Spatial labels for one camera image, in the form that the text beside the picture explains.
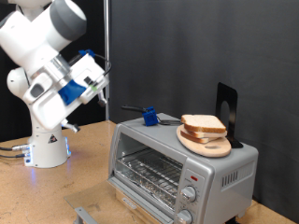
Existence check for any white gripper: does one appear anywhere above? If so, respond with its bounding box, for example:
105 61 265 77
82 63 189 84
31 56 110 133

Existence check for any spatula with blue grip block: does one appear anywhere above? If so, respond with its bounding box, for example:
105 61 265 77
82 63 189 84
121 105 184 127

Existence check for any white bread slice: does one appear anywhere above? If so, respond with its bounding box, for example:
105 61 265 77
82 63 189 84
180 114 227 134

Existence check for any brown-edged wooden toast slice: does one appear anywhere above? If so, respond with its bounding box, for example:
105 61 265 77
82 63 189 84
179 130 219 144

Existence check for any wooden crate under oven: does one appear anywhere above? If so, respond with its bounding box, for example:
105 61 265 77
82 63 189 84
114 188 157 224

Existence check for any pale wooden toast slice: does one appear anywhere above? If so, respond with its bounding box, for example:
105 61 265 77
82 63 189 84
182 124 228 139

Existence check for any silver oven knob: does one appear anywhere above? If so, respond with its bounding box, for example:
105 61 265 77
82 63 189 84
176 208 194 224
180 186 198 203

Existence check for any silver toaster oven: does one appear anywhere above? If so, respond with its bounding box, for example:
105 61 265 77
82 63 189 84
107 112 260 224

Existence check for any black backdrop curtain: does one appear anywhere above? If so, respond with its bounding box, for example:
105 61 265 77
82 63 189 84
0 0 107 143

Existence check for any vertical metal pole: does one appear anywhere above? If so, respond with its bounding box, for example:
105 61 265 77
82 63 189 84
103 0 111 121

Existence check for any dark grey backdrop panel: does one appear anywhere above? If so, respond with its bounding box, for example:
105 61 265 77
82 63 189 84
109 0 299 223

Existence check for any oval wooden cutting board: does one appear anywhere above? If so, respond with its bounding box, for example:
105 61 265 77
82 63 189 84
176 124 233 158

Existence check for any black metal bookend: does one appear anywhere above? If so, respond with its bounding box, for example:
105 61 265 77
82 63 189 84
215 81 245 149

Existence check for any wire oven rack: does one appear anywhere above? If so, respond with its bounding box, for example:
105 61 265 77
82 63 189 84
115 147 184 208

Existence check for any base cable with silver connector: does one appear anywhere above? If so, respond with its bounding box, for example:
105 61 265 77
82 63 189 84
0 143 31 153

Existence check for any black base cable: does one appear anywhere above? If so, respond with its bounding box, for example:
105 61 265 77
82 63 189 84
0 152 31 160

